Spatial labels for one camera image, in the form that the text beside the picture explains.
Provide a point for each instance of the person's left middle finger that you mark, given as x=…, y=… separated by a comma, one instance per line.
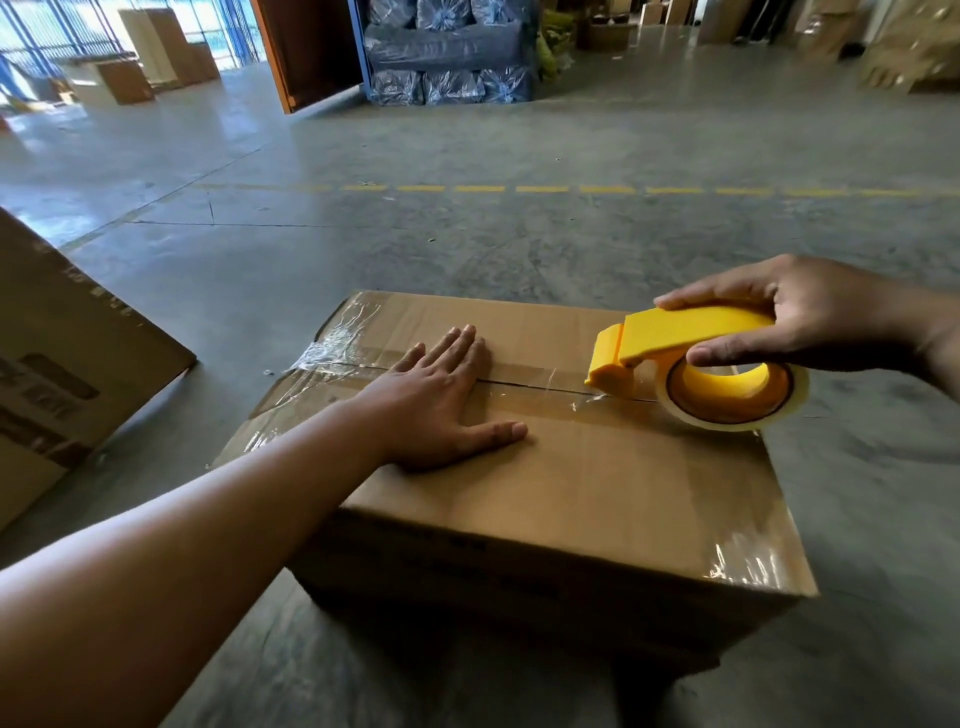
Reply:
x=461, y=346

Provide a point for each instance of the taped brown cardboard box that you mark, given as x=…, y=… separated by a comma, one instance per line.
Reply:
x=585, y=495

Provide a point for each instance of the blue rack with wrapped bundles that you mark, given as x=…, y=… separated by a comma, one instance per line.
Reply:
x=450, y=52

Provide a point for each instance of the tall brown cardboard box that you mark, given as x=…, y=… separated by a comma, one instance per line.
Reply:
x=169, y=45

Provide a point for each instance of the yellow bags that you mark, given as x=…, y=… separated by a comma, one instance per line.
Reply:
x=553, y=41

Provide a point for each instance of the low brown cardboard box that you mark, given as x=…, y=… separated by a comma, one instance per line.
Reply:
x=112, y=81

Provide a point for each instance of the person's right forearm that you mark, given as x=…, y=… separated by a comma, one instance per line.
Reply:
x=943, y=337

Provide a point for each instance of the person's left hand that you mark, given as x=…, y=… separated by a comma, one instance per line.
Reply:
x=424, y=409

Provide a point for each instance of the yellow tape dispenser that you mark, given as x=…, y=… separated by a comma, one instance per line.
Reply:
x=675, y=330

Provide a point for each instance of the small distant cardboard box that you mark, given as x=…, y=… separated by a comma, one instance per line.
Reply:
x=611, y=36

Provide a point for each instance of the person's left forearm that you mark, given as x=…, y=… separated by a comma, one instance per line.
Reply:
x=165, y=570

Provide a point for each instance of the flattened printed cardboard box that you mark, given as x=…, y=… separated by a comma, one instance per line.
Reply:
x=67, y=360

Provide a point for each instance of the person's left thumb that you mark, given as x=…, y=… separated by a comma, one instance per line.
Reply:
x=495, y=435

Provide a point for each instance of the person's right hand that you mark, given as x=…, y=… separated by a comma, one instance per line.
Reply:
x=832, y=315

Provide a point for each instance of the person's left little finger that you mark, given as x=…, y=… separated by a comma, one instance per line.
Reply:
x=411, y=358

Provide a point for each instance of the person's right thumb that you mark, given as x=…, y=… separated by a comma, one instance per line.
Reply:
x=739, y=346

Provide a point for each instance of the clear packing tape roll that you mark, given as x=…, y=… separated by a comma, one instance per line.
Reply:
x=799, y=386

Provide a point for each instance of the orange-brown wooden door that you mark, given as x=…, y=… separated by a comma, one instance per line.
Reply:
x=307, y=49

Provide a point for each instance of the upright cardboard carton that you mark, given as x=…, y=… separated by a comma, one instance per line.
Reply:
x=825, y=30

